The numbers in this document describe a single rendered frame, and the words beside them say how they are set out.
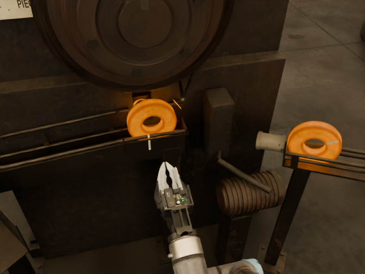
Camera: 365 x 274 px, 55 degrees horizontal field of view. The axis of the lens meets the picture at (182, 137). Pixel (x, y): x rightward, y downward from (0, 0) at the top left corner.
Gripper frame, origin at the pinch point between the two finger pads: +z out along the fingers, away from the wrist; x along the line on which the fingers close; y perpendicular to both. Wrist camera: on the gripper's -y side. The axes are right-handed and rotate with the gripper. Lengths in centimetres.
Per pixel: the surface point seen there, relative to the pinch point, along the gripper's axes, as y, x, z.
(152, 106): -0.2, -0.3, 20.6
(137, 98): -7.4, 2.8, 29.5
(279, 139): -7.3, -38.2, 6.3
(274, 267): -70, -46, -23
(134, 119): -4.2, 5.2, 19.4
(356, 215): -76, -98, -8
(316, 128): 2.0, -45.6, 3.1
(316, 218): -77, -78, -5
